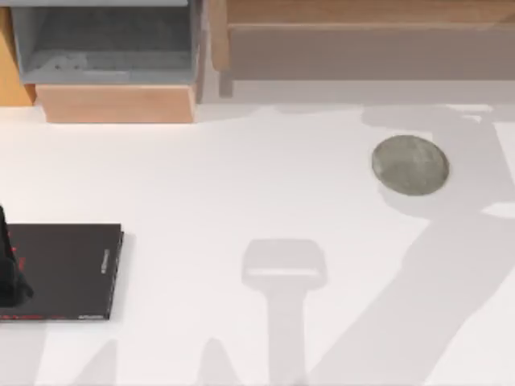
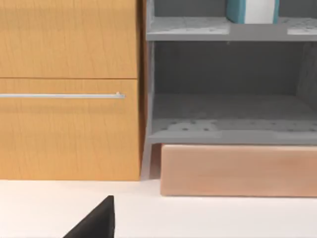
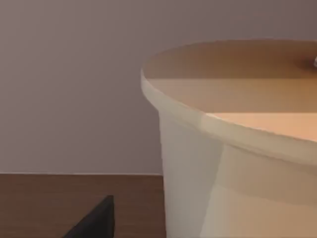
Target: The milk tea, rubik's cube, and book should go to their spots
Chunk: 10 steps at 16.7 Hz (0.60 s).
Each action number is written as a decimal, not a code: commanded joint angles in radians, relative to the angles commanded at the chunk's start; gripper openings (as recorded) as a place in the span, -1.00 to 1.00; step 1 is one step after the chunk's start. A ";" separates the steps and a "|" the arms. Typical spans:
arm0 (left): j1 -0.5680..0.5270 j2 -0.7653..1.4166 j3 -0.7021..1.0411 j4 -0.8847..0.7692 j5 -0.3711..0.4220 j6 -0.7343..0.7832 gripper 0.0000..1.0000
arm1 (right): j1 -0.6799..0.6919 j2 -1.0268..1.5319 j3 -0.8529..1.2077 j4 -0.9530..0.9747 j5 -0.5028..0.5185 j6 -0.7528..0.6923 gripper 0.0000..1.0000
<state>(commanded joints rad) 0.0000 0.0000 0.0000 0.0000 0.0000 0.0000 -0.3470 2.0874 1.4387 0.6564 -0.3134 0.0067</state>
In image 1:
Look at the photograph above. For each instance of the black book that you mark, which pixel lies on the black book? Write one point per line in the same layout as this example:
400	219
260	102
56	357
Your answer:
72	269

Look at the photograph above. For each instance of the grey round coaster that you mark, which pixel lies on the grey round coaster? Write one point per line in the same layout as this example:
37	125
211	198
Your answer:
410	165

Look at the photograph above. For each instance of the wooden cupboard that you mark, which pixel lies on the wooden cupboard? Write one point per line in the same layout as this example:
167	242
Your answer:
10	64

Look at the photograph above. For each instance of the wooden open shelf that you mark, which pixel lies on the wooden open shelf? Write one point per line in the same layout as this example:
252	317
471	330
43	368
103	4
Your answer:
362	48

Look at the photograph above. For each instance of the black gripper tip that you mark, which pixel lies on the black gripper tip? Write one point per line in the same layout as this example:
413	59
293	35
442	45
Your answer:
9	281

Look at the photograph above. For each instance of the grey pierced drawer inside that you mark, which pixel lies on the grey pierced drawer inside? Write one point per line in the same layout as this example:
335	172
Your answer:
108	44

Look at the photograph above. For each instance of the pale wooden drawer front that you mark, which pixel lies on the pale wooden drawer front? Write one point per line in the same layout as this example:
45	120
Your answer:
116	103

